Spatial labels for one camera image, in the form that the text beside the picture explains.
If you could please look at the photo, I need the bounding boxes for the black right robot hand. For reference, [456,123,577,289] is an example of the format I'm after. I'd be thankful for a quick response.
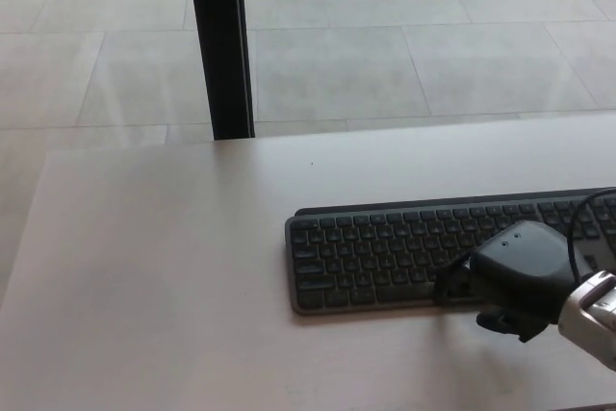
[432,219,593,344]

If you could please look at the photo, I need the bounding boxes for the black wireless keyboard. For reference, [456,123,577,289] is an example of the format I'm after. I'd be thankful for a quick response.
[284,186,616,318]

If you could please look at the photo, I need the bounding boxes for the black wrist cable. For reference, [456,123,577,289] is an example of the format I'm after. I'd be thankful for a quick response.
[565,187,616,284]

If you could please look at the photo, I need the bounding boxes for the black vertical window frame post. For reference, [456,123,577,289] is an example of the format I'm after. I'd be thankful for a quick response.
[185,0,257,141]

